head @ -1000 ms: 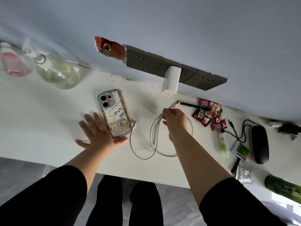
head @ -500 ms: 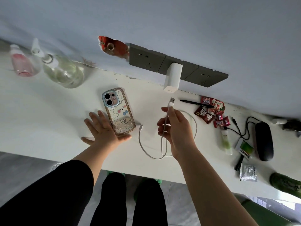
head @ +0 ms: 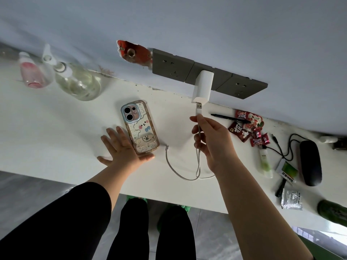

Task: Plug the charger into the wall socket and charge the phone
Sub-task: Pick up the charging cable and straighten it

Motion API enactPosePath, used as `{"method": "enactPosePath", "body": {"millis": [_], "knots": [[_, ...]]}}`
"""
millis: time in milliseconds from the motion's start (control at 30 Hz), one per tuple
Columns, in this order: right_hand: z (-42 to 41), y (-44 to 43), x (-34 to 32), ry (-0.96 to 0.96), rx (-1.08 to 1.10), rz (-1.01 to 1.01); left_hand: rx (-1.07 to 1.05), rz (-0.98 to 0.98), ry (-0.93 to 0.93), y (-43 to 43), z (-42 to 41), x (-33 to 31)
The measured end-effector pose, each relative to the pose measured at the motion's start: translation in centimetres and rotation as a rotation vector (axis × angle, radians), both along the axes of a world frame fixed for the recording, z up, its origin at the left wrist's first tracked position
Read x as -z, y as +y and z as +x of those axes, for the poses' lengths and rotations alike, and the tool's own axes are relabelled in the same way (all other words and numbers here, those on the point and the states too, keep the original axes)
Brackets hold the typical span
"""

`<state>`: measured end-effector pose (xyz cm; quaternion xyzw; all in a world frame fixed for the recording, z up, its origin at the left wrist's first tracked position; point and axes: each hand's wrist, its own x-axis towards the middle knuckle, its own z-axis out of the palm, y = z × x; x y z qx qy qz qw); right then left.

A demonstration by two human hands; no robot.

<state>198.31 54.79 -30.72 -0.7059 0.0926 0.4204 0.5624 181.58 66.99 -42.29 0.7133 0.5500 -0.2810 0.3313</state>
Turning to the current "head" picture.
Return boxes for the clear glass spray bottle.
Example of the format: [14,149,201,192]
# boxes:
[42,43,102,101]

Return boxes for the person's left forearm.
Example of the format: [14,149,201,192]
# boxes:
[86,165,136,212]

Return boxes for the person's right forearm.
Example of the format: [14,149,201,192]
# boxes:
[214,159,315,260]

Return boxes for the small pink bottle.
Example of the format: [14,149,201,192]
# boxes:
[18,51,52,89]

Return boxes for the white charging cable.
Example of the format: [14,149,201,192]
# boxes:
[164,102,216,181]

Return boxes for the green trash bin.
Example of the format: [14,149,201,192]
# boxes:
[297,233,347,260]

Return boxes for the green left slipper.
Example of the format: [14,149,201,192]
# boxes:
[126,195,148,205]

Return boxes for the small black device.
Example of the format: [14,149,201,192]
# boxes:
[333,138,347,151]

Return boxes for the green slipper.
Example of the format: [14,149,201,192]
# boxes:
[168,203,192,214]
[126,195,148,205]

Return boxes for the phone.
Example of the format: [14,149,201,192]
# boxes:
[120,100,160,155]

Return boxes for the red and white snack packet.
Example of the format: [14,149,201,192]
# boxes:
[235,109,265,133]

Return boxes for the dark red snack packet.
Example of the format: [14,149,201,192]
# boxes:
[227,121,251,143]

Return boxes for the black long sleeve top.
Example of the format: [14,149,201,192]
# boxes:
[0,182,112,260]

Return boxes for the silver sachet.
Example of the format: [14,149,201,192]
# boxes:
[280,188,303,211]

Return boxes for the small green and white box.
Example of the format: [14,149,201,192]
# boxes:
[275,159,299,185]

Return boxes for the green right slipper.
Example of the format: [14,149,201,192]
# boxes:
[168,203,192,214]

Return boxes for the black trousers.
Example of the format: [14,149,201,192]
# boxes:
[106,199,197,260]

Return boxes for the black cable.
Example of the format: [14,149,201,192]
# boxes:
[261,133,305,161]

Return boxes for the black glasses case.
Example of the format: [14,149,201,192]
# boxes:
[298,140,322,187]

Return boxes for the green and white tube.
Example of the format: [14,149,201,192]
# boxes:
[259,147,274,179]

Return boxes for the small white object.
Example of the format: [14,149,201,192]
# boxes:
[318,135,339,144]

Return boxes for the person's right hand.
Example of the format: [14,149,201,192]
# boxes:
[189,114,240,175]

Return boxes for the white charger plug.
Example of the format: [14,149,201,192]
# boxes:
[191,69,215,104]

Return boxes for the black pen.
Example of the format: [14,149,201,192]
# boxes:
[211,113,251,124]

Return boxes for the green patterned bottle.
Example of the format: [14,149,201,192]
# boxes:
[317,199,347,228]

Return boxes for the person's left hand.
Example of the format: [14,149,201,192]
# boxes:
[97,126,155,174]

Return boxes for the white TV cabinet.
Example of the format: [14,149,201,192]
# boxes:
[0,42,347,233]

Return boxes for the black marker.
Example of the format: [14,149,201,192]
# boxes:
[275,178,287,198]

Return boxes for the grey wall socket panel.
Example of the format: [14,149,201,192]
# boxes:
[151,48,268,100]

